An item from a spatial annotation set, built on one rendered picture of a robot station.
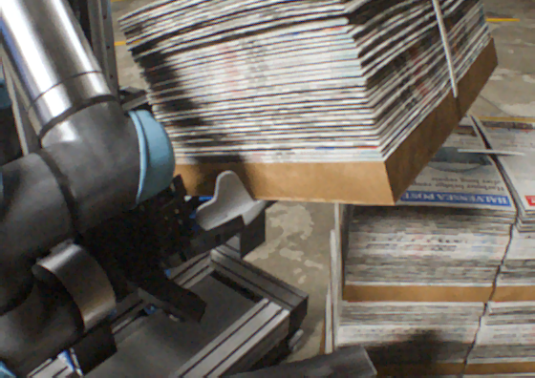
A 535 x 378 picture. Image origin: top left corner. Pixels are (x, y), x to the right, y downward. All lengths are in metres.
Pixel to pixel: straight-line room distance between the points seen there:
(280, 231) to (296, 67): 1.68
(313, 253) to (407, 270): 1.09
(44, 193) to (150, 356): 1.06
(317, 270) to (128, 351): 0.81
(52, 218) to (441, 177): 0.70
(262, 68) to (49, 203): 0.23
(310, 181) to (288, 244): 1.55
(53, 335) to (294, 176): 0.26
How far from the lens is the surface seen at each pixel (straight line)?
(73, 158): 0.41
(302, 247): 2.04
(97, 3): 1.01
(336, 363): 0.64
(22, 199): 0.39
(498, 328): 1.12
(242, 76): 0.51
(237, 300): 1.54
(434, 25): 0.58
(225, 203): 0.54
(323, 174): 0.49
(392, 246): 0.90
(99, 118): 0.43
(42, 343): 0.45
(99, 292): 0.47
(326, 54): 0.44
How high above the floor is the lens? 1.31
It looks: 33 degrees down
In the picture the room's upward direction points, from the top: straight up
